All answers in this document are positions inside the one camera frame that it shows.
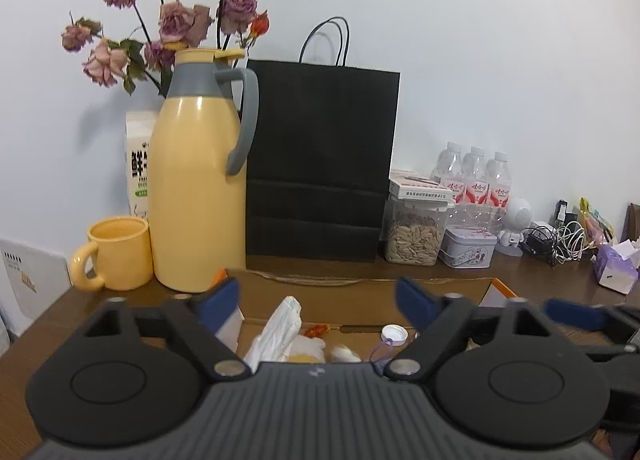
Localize white milk carton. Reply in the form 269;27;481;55
125;111;158;218

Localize decorated tin box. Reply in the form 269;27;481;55
438;226;497;269

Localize colourful snack packets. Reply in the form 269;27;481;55
578;197;615;248

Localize white tissue packet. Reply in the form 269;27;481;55
243;296;302;373

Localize purple cloth pouch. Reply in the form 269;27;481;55
369;339;400;376

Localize yellow ceramic mug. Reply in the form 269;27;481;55
68;216;154;292

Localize right water bottle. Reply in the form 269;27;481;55
486;151;512;235

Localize tangled chargers and cables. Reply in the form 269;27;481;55
519;199;599;267

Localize water bottle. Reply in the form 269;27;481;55
486;151;512;235
431;142;464;192
462;146;488;224

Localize white flat box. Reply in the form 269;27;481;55
390;170;454;202

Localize black paper bag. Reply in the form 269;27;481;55
246;16;400;262

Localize purple tissue box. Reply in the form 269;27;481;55
593;240;640;295

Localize clear container with nuts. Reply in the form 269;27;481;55
385;196;452;266

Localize white round lid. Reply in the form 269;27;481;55
381;324;409;346

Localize yellow thermos jug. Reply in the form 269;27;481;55
148;48;259;293

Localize left water bottle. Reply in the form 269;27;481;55
431;142;464;192

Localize red cardboard pumpkin box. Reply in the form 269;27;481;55
210;262;515;360

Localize middle water bottle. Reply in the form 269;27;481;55
462;146;488;224

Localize yellow white plush toy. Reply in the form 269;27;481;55
286;324;361;364

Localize dried pink rose bouquet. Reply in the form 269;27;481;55
61;0;270;97

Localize white robot figurine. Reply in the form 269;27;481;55
496;197;533;258

